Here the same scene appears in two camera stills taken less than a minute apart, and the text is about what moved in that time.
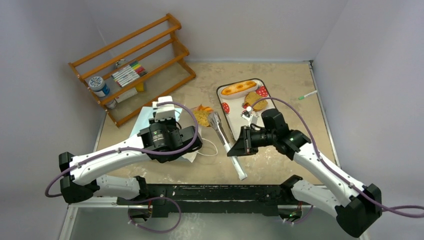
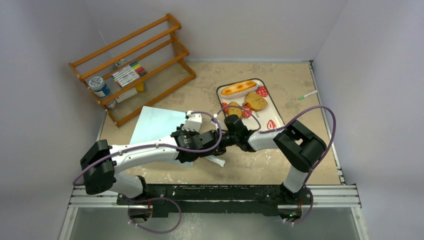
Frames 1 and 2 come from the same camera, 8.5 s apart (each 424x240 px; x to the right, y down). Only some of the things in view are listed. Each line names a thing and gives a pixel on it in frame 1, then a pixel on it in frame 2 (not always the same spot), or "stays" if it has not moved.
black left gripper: x=171 y=121 → x=193 y=133
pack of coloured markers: x=134 y=71 stays
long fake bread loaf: x=238 y=89 stays
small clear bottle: x=112 y=104 stays
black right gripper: x=247 y=139 → x=234 y=139
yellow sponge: x=140 y=87 stays
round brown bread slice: x=251 y=97 stays
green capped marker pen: x=302 y=97 stays
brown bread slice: x=202 y=117 → x=236 y=111
